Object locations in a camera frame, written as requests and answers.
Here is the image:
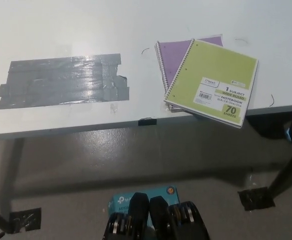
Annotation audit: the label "purple spiral notebook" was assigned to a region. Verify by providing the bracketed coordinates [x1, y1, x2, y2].
[154, 34, 224, 114]

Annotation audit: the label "green spiral notebook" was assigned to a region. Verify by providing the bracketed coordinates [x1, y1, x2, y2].
[163, 38, 259, 130]

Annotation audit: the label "black robot body blocks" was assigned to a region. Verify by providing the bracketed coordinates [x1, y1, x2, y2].
[102, 191, 210, 240]

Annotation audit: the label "black floor tape patch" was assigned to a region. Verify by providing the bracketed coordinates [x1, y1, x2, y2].
[8, 207, 42, 232]
[237, 186, 276, 211]

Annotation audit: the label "teal tp-link router box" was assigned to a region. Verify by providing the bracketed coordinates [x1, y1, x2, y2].
[107, 184, 181, 227]

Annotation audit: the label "small black table clip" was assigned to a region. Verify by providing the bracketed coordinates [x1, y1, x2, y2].
[137, 117, 157, 127]

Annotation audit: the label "grey duct tape patch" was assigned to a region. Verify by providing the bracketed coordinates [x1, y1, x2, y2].
[0, 53, 131, 110]

